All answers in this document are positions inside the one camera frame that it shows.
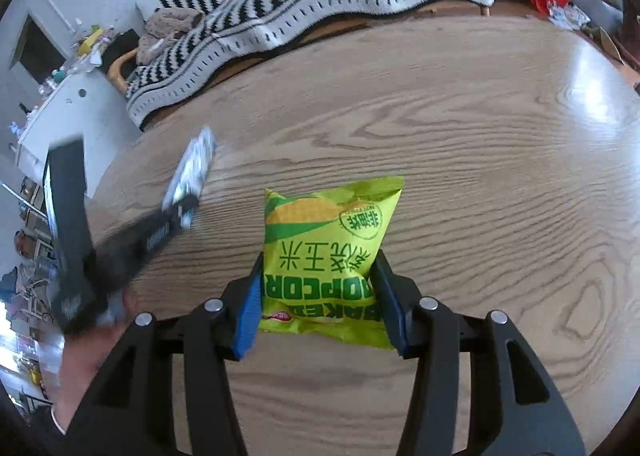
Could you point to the brown fuzzy cloth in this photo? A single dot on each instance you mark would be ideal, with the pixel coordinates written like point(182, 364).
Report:
point(165, 26)

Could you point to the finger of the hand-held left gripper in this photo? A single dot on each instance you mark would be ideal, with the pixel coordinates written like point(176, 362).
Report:
point(167, 228)

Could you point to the wooden rack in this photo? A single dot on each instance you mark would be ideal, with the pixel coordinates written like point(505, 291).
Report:
point(30, 216)

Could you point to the yellow plastic container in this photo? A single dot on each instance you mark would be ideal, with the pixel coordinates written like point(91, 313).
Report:
point(90, 41)

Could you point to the green yellow snack packet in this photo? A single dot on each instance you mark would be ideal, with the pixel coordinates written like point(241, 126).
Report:
point(320, 246)

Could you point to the wooden table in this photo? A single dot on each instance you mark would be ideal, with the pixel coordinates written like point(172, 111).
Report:
point(475, 136)

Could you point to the white cabinet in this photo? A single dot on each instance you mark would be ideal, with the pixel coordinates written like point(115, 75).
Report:
point(75, 111)

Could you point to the person's left forearm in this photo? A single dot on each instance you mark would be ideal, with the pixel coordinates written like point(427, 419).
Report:
point(50, 441)

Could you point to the person's left hand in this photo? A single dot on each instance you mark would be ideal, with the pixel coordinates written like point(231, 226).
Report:
point(85, 361)

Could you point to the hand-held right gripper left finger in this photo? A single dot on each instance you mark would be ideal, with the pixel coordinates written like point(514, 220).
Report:
point(247, 321)

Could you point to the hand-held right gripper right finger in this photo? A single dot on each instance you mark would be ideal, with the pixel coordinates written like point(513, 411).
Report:
point(395, 326)

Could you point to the blue white wrapper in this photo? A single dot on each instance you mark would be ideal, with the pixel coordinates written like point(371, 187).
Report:
point(192, 166)

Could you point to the crumpled white plastic bag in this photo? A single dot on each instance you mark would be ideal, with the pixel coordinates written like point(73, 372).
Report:
point(567, 16)

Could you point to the wooden frame sofa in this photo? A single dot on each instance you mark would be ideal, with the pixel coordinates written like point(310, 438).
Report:
point(117, 68)

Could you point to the black white striped blanket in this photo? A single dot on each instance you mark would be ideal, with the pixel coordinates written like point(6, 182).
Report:
point(300, 1)

